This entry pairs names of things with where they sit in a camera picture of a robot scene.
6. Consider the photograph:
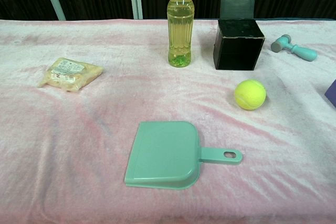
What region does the yellow tennis ball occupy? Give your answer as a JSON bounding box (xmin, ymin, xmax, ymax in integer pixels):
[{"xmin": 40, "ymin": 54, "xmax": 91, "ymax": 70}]
[{"xmin": 234, "ymin": 79, "xmax": 267, "ymax": 111}]

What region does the teal plastic dustpan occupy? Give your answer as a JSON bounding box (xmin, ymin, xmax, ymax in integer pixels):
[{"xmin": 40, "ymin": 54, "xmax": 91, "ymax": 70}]
[{"xmin": 124, "ymin": 121, "xmax": 244, "ymax": 190}]

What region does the teal toy hammer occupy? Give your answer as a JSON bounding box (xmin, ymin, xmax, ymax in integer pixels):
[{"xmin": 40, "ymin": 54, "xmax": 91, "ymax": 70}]
[{"xmin": 271, "ymin": 34, "xmax": 318, "ymax": 62}]

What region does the yellow snack packet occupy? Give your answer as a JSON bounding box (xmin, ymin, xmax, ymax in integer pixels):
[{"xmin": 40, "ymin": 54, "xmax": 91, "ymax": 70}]
[{"xmin": 36, "ymin": 57, "xmax": 104, "ymax": 92}]

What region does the green tea plastic bottle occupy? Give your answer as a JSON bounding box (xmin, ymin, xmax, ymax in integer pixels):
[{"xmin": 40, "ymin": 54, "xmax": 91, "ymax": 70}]
[{"xmin": 167, "ymin": 0, "xmax": 195, "ymax": 68}]

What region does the purple foam cube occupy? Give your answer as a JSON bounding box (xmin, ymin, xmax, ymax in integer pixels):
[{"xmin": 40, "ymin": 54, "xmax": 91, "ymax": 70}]
[{"xmin": 324, "ymin": 78, "xmax": 336, "ymax": 108}]

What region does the pink fleece blanket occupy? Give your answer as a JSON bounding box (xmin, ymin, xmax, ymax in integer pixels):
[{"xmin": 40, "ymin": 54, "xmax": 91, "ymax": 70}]
[{"xmin": 0, "ymin": 18, "xmax": 336, "ymax": 224}]

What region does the black open cardboard box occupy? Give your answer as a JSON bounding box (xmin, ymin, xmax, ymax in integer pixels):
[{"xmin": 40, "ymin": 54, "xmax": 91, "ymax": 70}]
[{"xmin": 213, "ymin": 0, "xmax": 266, "ymax": 71}]

